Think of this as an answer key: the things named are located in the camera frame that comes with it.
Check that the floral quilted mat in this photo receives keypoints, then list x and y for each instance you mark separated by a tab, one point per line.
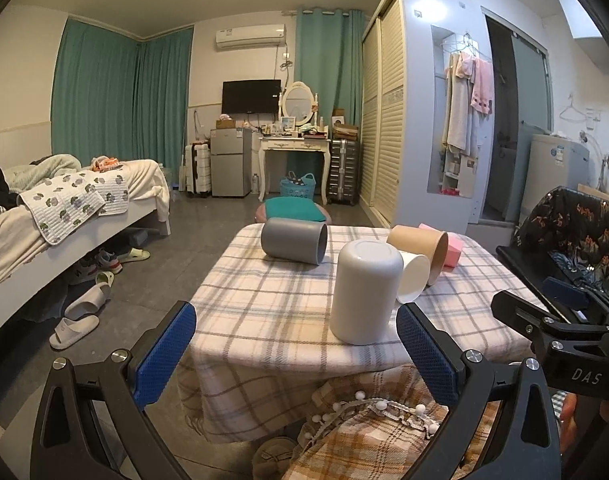
69	200

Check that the pair of sneakers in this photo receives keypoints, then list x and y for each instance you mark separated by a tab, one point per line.
97	265

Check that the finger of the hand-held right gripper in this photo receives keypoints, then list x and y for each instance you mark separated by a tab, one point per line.
544	327
566	294

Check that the white sliding door wardrobe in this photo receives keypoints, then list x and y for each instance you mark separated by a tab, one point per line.
384	110

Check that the beige hanging towel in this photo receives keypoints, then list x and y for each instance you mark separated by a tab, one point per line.
458	110

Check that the oval vanity mirror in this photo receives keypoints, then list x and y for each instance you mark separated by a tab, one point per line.
299	102

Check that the narrow green curtain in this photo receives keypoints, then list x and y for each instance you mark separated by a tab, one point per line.
344	70

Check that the pink box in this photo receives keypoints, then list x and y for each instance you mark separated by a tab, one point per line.
454	252

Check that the brown shoe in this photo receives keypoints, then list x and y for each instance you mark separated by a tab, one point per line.
273	457

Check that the bed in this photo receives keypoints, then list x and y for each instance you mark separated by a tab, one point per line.
14	240

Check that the person's right hand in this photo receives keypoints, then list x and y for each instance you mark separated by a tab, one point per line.
568	422

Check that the white vanity table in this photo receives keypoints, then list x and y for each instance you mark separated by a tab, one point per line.
294	145

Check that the wide green curtain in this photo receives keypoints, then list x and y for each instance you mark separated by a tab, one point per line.
114	95

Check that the white clothes hanger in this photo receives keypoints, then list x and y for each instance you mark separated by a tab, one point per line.
573	110

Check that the dark grey cup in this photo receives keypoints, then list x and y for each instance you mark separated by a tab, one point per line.
289	240

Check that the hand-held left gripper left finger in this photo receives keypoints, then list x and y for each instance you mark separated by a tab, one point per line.
167	355

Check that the pink hanging towel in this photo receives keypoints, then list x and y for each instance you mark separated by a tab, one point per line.
483	87

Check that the grey small fridge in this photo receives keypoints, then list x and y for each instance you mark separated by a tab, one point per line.
231	162

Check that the green slipper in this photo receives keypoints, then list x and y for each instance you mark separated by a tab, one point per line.
104	278
134	255

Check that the plaid tablecloth table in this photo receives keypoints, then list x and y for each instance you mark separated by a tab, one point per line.
264	310

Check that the white slipper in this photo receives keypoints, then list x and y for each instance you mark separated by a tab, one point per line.
90	300
74	332

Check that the white air conditioner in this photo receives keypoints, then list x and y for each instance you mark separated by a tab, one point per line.
251	36

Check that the cardboard box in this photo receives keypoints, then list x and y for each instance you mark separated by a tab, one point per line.
340	117

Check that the orange plaid pom-pom blanket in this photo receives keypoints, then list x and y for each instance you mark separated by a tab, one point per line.
374	440

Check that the blue plastic basket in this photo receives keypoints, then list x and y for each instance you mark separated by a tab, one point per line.
298	187

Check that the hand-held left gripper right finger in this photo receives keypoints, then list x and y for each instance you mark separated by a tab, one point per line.
427	355

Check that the black television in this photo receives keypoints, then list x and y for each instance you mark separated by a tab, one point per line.
251	96

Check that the grey green blanket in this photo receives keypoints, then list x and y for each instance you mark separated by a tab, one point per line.
39	170

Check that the white cup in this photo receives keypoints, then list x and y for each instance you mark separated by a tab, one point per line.
413	277

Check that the tan brown cup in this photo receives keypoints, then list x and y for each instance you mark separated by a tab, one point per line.
424	247

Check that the floral black fabric chair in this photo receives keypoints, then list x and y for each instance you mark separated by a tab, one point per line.
574	230

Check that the silver suitcase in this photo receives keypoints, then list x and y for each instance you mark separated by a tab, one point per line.
343	172

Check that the white suitcase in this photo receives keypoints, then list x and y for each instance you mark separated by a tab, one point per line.
199	170

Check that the stool with green cushion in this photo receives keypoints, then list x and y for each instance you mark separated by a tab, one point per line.
292	208

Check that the white washing machine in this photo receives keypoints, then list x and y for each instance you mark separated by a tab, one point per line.
559	170

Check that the light grey cup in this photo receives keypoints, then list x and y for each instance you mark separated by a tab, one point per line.
365	292

